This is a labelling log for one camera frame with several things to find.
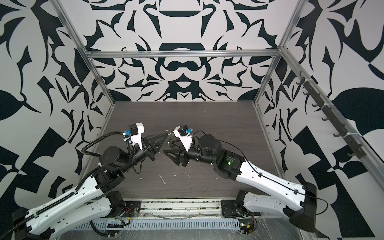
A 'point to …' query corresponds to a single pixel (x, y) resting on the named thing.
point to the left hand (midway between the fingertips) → (166, 132)
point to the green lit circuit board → (246, 225)
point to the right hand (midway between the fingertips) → (169, 147)
